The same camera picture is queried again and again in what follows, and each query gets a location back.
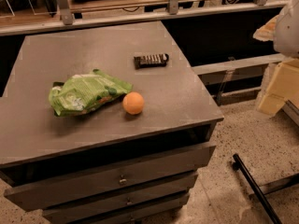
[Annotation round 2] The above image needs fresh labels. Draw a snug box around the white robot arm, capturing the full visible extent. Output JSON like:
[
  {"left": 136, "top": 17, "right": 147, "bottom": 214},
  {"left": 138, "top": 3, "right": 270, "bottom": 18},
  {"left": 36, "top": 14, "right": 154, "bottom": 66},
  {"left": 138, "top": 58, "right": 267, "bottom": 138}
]
[{"left": 253, "top": 0, "right": 299, "bottom": 116}]

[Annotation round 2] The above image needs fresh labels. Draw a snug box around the black metal rod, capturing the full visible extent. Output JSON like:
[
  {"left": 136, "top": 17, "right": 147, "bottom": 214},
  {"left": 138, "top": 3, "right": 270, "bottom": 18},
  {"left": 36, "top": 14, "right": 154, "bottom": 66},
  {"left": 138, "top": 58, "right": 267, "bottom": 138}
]
[{"left": 233, "top": 153, "right": 282, "bottom": 224}]

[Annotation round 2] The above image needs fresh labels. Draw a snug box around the dark chocolate rxbar wrapper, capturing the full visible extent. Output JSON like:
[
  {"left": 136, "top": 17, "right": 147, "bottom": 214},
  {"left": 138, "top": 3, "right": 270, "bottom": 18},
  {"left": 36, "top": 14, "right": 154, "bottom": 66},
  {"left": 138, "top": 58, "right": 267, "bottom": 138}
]
[{"left": 134, "top": 53, "right": 169, "bottom": 69}]

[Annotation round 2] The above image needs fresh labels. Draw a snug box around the grey drawer cabinet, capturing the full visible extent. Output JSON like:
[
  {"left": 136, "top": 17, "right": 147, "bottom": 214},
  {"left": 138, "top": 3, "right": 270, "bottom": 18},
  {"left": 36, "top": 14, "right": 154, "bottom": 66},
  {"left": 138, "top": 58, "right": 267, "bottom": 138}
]
[{"left": 0, "top": 21, "right": 222, "bottom": 224}]

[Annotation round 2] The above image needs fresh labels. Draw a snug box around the green snack bag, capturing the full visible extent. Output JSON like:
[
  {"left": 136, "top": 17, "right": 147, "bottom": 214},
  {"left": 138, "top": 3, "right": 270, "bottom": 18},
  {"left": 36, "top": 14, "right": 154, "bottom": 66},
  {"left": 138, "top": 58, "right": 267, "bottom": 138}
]
[{"left": 49, "top": 69, "right": 133, "bottom": 117}]

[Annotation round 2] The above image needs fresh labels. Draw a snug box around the grey metal railing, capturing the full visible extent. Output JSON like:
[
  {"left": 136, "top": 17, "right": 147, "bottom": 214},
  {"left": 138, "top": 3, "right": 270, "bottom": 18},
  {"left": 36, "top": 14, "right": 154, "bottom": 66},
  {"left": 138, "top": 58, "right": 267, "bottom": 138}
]
[{"left": 0, "top": 0, "right": 289, "bottom": 36}]

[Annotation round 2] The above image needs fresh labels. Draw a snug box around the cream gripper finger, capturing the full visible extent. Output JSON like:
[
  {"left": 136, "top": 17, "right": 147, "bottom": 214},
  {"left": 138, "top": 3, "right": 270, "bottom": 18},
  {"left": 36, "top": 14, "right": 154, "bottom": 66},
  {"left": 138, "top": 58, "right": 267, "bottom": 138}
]
[
  {"left": 253, "top": 16, "right": 278, "bottom": 42},
  {"left": 257, "top": 61, "right": 299, "bottom": 116}
]

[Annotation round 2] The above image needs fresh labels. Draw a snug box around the orange ball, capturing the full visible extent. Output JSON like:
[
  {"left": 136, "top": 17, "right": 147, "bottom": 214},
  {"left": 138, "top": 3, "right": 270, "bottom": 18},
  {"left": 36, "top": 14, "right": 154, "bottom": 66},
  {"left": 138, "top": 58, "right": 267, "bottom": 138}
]
[{"left": 122, "top": 92, "right": 145, "bottom": 115}]

